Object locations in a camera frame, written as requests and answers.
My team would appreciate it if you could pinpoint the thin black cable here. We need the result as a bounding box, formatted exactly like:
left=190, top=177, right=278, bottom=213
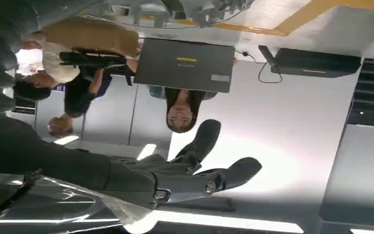
left=234, top=48, right=283, bottom=84

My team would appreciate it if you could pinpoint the flat black box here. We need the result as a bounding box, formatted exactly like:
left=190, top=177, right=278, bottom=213
left=270, top=47, right=363, bottom=79

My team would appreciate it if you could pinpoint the dark grey box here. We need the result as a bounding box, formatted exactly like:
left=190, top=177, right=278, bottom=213
left=133, top=38, right=236, bottom=94

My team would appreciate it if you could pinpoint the yellow tape strip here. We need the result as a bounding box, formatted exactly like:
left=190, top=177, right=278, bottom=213
left=142, top=0, right=374, bottom=37

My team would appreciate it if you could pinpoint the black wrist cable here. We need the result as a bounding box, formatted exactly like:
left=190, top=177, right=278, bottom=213
left=0, top=169, right=43, bottom=227

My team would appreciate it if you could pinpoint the person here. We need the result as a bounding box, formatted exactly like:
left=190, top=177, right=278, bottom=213
left=147, top=84, right=219, bottom=134
left=13, top=30, right=82, bottom=102
left=47, top=69, right=114, bottom=137

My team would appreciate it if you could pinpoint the brown cardboard box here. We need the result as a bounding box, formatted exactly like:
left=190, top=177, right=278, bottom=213
left=43, top=17, right=140, bottom=59

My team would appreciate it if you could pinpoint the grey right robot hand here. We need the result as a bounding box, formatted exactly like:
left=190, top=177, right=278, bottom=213
left=0, top=0, right=262, bottom=234

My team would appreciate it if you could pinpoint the small black device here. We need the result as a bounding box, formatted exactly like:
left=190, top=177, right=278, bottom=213
left=258, top=44, right=280, bottom=74

